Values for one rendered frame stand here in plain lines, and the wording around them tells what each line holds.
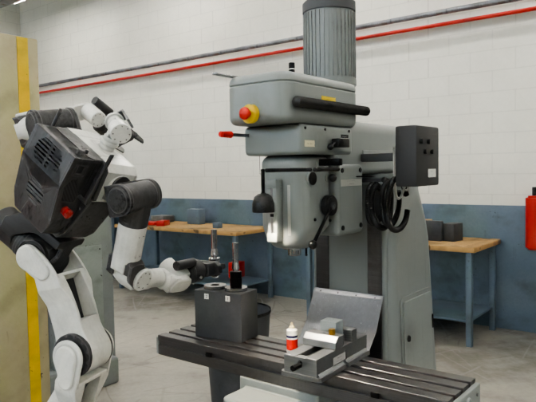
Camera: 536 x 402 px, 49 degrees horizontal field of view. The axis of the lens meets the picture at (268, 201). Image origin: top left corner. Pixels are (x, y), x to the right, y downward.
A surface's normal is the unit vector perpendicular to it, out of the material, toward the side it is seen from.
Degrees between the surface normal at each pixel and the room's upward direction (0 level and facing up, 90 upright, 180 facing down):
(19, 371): 90
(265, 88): 90
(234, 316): 90
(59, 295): 115
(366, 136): 90
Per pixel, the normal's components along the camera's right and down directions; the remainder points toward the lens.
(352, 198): 0.79, 0.02
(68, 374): -0.33, 0.05
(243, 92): -0.61, 0.05
